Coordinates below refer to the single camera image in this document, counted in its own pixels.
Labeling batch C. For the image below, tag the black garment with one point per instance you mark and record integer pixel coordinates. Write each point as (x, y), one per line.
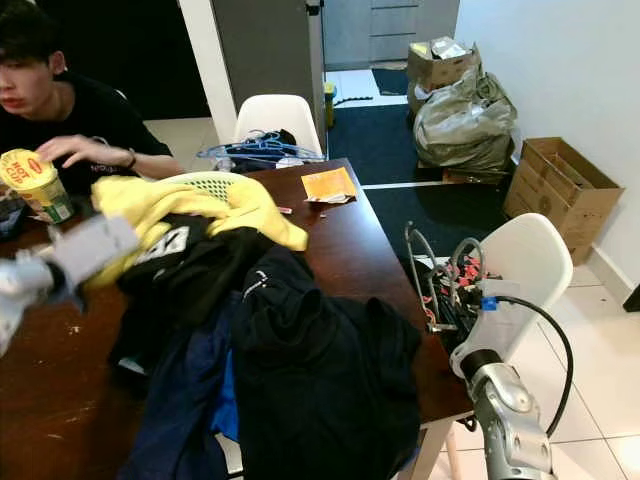
(200, 280)

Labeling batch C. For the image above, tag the yellow garment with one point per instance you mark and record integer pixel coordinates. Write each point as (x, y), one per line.
(240, 205)

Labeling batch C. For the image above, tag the navy blue sweater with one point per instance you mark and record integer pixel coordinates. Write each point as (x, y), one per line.
(320, 380)

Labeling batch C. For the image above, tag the patterned garments with grey hangers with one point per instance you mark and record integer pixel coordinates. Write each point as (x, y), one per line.
(455, 290)

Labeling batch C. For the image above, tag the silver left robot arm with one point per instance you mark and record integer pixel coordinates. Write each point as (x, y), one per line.
(20, 285)

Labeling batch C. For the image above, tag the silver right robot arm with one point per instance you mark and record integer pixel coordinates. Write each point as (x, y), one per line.
(510, 420)

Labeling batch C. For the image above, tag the cup noodles yellow lid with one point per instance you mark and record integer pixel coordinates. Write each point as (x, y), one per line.
(40, 185)

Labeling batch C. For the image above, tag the person in black shirt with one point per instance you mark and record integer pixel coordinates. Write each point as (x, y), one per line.
(100, 115)

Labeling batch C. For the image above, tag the light green plastic basket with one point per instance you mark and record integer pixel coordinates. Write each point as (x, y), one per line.
(210, 183)

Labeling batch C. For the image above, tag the pile of blue hangers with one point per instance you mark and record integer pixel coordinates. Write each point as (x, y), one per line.
(260, 148)

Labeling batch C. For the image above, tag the orange paper packet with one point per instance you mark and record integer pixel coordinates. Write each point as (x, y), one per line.
(328, 184)

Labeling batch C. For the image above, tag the yellow bottle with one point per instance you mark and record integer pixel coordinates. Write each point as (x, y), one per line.
(328, 103)

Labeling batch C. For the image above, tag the grey green plastic bag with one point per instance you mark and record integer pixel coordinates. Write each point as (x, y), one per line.
(465, 125)

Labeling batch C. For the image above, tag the open cardboard box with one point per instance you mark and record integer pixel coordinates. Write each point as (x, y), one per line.
(555, 215)

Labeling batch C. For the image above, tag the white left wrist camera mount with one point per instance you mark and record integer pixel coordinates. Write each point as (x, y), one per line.
(95, 250)

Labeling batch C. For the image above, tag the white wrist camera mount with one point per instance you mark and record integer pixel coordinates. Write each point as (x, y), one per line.
(95, 250)
(490, 335)

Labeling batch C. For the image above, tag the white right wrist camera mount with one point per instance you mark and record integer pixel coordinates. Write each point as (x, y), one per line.
(490, 335)

